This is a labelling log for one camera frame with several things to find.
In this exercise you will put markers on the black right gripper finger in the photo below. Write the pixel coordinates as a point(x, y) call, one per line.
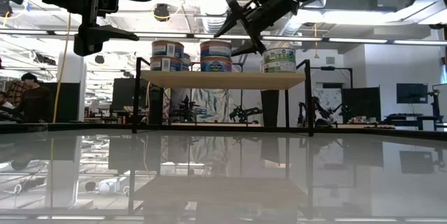
point(251, 47)
point(232, 11)

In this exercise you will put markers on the background black robot arm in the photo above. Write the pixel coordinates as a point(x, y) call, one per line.
point(244, 114)
point(319, 112)
point(185, 110)

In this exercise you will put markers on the wooden shelf black metal legs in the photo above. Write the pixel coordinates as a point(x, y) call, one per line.
point(223, 80)

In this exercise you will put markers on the black ceiling dome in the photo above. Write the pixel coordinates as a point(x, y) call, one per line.
point(161, 12)

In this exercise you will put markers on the ceiling light strip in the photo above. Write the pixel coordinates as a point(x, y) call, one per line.
point(157, 35)

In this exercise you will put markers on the black pillar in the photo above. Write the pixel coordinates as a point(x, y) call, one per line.
point(270, 109)

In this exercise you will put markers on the black computer monitor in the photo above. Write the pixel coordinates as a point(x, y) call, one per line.
point(125, 95)
point(70, 102)
point(412, 93)
point(361, 103)

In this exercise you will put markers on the person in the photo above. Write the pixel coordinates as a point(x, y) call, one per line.
point(5, 103)
point(35, 102)

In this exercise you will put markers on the red patterned cushion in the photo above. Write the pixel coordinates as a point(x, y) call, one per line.
point(14, 88)

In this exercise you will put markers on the black desk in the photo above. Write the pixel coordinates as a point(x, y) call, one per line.
point(412, 117)

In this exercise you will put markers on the black metal table frame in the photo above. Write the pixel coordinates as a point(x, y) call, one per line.
point(244, 128)

